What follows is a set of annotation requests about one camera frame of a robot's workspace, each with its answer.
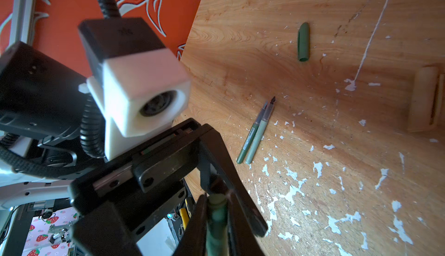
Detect dark green pen cap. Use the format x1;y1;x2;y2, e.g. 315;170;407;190
297;22;310;62

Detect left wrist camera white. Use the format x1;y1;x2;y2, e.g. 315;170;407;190
78;18;191;160

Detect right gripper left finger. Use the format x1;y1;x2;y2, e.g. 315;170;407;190
173;195;207;256

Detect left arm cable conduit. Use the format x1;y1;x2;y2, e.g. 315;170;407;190
0;0;122;180

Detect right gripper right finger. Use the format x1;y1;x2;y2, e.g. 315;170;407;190
227;193;265;256

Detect light green pen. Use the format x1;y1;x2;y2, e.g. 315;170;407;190
246;97;276;164

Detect beige pen cap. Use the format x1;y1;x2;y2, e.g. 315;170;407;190
407;65;445;133

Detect yellow handled pliers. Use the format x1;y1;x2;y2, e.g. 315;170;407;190
179;199;191;230

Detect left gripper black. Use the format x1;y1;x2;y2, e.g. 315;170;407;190
69;119;268;256

